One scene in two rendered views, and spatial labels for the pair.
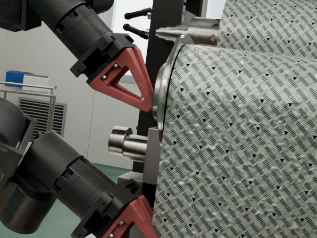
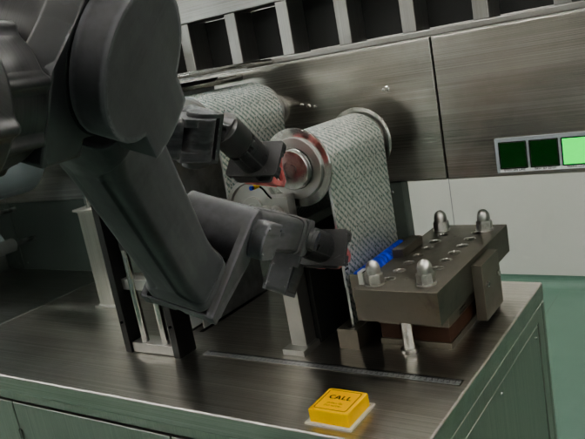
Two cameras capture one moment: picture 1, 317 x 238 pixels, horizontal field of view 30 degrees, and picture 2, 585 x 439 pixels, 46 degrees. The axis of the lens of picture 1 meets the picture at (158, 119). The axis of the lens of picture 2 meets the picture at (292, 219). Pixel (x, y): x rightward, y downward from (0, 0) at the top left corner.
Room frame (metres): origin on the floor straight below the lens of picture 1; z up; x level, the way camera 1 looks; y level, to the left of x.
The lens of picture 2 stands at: (0.32, 1.17, 1.44)
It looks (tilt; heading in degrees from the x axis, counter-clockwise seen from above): 13 degrees down; 290
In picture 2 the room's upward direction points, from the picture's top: 10 degrees counter-clockwise
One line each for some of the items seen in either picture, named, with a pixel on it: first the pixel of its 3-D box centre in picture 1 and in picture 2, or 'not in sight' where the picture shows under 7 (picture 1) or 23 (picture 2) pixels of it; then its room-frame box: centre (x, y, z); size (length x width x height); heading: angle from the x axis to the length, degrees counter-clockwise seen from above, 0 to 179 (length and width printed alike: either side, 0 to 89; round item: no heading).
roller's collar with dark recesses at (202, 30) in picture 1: (209, 38); not in sight; (0.96, -0.07, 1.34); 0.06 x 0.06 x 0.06; 74
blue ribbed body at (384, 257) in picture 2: not in sight; (382, 261); (0.60, -0.11, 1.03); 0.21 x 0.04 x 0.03; 74
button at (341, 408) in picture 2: not in sight; (339, 407); (0.62, 0.25, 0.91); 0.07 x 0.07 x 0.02; 74
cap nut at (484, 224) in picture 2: not in sight; (483, 219); (0.41, -0.27, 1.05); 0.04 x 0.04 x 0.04
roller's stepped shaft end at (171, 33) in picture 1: (173, 34); not in sight; (0.98, -0.01, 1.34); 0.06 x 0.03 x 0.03; 74
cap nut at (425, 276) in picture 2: not in sight; (425, 271); (0.50, 0.04, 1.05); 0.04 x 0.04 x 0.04
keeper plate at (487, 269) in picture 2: not in sight; (488, 284); (0.40, -0.12, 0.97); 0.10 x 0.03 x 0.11; 74
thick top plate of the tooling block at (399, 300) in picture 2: not in sight; (438, 268); (0.50, -0.13, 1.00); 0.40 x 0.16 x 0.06; 74
